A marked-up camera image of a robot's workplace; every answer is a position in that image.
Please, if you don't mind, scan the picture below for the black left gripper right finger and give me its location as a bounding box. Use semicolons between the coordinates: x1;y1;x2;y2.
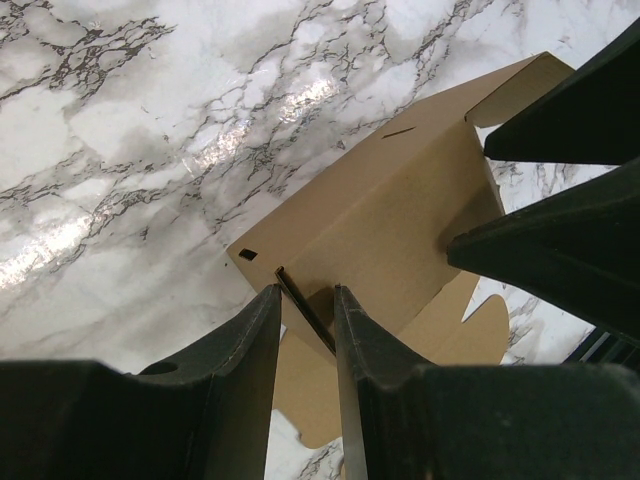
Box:
334;286;639;479

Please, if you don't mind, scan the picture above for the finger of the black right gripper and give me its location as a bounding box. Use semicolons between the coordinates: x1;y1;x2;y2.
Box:
447;160;639;343
484;22;639;165

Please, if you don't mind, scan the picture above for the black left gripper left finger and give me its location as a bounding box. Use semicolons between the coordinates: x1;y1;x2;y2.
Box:
1;285;281;479

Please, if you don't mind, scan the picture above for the brown cardboard box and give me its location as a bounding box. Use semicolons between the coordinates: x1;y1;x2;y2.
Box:
228;53;571;479

